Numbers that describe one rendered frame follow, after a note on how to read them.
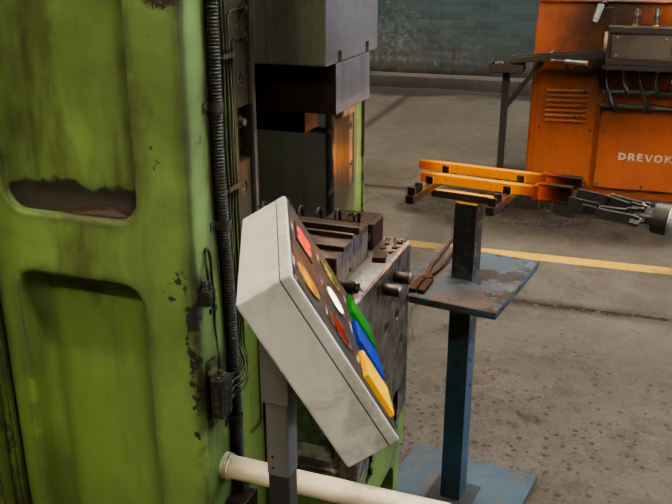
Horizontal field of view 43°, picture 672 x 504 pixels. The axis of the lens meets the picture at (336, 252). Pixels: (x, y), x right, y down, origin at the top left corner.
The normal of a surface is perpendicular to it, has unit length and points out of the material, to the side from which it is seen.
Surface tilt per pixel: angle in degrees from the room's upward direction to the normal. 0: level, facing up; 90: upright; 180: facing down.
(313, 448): 42
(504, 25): 90
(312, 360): 90
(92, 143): 89
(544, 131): 90
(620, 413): 0
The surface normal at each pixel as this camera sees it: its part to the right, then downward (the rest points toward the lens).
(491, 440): 0.00, -0.94
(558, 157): -0.31, 0.34
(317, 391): 0.08, 0.35
